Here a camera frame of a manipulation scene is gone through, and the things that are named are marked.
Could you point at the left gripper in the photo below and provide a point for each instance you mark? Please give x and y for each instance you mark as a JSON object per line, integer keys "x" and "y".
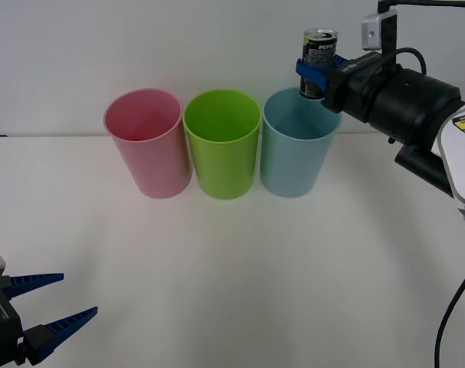
{"x": 0, "y": 329}

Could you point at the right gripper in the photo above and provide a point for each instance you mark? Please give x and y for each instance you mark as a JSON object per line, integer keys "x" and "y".
{"x": 351, "y": 94}

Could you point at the black drink can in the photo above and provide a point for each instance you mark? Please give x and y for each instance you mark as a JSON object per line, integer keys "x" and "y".
{"x": 318, "y": 43}

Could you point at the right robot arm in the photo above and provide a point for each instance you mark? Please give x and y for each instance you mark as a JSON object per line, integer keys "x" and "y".
{"x": 420, "y": 105}

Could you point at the pale blue plastic waste bin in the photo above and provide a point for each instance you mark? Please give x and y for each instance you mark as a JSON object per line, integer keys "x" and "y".
{"x": 290, "y": 168}

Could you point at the green plastic waste bin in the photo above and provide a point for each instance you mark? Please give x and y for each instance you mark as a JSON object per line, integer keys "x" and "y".
{"x": 223, "y": 172}

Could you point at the pink plastic waste bin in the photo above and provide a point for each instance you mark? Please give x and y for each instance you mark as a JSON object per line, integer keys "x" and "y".
{"x": 152, "y": 168}

